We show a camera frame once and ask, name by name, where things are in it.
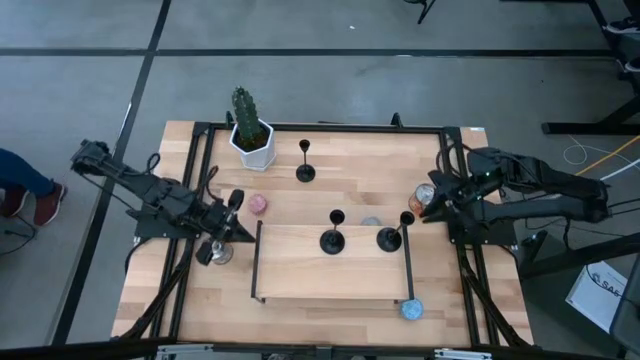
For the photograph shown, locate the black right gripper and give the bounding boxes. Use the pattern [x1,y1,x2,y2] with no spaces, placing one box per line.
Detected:
[418,171,484,223]

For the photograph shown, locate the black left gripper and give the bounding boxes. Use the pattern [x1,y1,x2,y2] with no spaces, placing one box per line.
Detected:
[202,188,256,245]

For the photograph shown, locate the tin can orange label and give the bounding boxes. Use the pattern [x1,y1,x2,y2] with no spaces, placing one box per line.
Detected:
[209,239,235,266]
[408,182,437,216]

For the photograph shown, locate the pink glitter candle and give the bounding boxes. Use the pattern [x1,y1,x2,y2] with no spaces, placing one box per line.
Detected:
[247,193,269,216]

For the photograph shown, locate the black metal candlestick holder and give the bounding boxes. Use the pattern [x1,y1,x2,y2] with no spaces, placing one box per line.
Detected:
[375,210,416,254]
[294,138,317,184]
[319,208,347,256]

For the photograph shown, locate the wooden shelf riser black legs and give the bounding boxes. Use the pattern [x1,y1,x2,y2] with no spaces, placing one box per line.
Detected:
[249,219,416,305]

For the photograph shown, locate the blue glitter candle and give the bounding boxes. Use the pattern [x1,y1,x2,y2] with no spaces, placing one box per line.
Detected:
[399,298,425,322]

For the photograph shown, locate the green cactus in white pot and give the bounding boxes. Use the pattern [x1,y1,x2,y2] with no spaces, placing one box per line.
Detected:
[228,85,278,173]

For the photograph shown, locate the black overhead crossbar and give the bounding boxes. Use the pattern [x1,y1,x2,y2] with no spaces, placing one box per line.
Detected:
[0,338,640,360]

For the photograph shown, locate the black floor stand beam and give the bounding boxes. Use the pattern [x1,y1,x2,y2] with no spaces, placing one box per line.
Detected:
[517,232,640,280]

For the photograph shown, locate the white printed cardboard box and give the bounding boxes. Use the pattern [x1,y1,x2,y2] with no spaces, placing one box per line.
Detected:
[564,259,629,335]

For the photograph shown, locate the black chair leg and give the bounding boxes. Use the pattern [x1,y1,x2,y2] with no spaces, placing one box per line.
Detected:
[403,0,437,25]

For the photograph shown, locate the grey chair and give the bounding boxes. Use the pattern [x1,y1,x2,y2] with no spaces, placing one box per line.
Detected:
[608,254,640,357]

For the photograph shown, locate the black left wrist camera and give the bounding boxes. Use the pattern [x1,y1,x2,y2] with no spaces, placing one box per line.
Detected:
[194,239,216,267]

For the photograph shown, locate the black aluminium table frame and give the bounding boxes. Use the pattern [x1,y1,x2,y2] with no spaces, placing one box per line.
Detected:
[112,112,535,349]

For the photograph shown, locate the black desk leg frame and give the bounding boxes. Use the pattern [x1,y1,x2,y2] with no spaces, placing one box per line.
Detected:
[541,0,640,136]

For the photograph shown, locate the yellow cable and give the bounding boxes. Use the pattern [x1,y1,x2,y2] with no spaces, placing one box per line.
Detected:
[574,134,640,177]

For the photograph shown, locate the white cable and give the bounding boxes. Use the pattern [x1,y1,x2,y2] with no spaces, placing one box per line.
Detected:
[562,132,640,182]

